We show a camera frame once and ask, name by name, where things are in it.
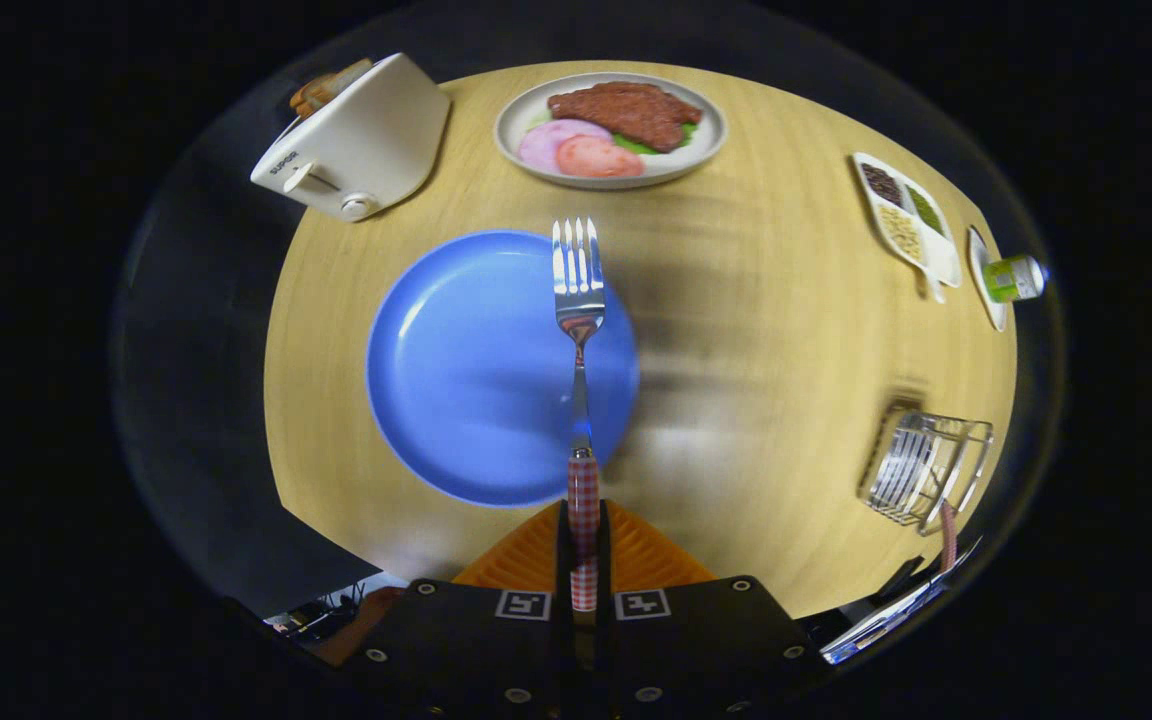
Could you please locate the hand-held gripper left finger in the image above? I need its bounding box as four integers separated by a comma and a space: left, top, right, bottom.
341, 500, 577, 720

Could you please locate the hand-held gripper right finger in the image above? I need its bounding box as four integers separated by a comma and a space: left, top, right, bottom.
596, 500, 832, 720

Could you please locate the red checked handle fork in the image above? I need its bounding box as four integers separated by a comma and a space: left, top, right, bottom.
552, 217, 607, 613

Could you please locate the blue round plate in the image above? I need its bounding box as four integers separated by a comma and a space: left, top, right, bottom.
366, 229, 641, 508

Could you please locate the small white dish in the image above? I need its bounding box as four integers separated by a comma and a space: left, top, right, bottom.
967, 226, 1009, 332

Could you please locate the white divided tray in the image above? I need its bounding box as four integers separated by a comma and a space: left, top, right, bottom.
852, 152, 964, 304

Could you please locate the pile of yellow soybeans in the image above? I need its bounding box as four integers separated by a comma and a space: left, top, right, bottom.
879, 204, 926, 264

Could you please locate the green label bottle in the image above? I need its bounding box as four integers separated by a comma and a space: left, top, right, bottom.
982, 255, 1049, 303

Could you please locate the pile of green beans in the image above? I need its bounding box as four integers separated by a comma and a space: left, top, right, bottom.
908, 185, 946, 237

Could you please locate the pile of dark red beans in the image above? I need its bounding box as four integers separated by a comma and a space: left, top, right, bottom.
861, 163, 903, 207

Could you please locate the salmon pink ham slice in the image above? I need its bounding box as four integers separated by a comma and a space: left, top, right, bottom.
556, 135, 646, 180

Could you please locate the green lettuce leaf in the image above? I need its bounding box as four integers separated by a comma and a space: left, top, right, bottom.
614, 122, 700, 157

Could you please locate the pale pink ham slice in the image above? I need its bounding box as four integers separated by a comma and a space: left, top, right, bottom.
519, 119, 614, 174

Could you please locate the white toaster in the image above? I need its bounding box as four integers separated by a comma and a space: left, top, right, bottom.
250, 53, 451, 223

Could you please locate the white oval food plate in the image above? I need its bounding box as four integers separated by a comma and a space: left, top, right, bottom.
494, 72, 728, 190

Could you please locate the brown meat steak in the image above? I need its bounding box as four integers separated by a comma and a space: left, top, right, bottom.
547, 82, 705, 154

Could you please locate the toasted bread slice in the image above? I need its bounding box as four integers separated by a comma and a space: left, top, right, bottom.
289, 74, 339, 119
324, 58, 375, 101

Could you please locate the square metal wire basket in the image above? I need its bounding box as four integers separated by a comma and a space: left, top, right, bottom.
857, 400, 995, 537

